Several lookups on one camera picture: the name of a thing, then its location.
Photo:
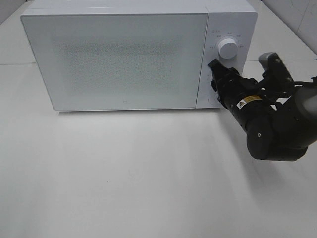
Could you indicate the upper white power knob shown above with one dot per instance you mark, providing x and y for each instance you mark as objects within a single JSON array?
[{"x": 227, "y": 47}]

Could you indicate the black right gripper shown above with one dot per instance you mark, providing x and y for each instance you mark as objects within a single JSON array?
[{"x": 234, "y": 91}]

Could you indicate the white microwave door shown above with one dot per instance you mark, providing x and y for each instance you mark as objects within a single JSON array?
[{"x": 118, "y": 62}]

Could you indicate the white microwave oven body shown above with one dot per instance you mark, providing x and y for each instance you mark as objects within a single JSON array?
[{"x": 236, "y": 18}]

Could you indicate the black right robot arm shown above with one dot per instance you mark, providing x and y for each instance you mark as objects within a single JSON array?
[{"x": 278, "y": 115}]

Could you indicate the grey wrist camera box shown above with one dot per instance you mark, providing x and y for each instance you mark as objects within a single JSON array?
[{"x": 267, "y": 60}]

